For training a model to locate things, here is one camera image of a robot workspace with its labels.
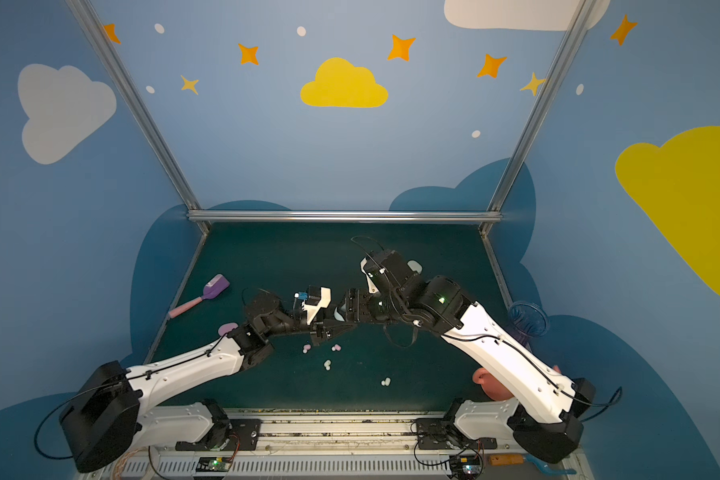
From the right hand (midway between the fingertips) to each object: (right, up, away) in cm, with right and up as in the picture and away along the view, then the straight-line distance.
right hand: (351, 307), depth 64 cm
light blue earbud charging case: (-2, -1, -3) cm, 4 cm away
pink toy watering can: (+39, -26, +17) cm, 50 cm away
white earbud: (+9, -24, +18) cm, 31 cm away
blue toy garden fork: (+49, -40, +6) cm, 63 cm away
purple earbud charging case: (-40, -11, +27) cm, 49 cm away
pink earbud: (-15, -17, +24) cm, 33 cm away
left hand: (+1, -3, +2) cm, 3 cm away
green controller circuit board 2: (+27, -40, +7) cm, 49 cm away
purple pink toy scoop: (-48, +1, +37) cm, 61 cm away
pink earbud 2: (-6, -17, +24) cm, 30 cm away
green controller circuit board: (-33, -39, +6) cm, 52 cm away
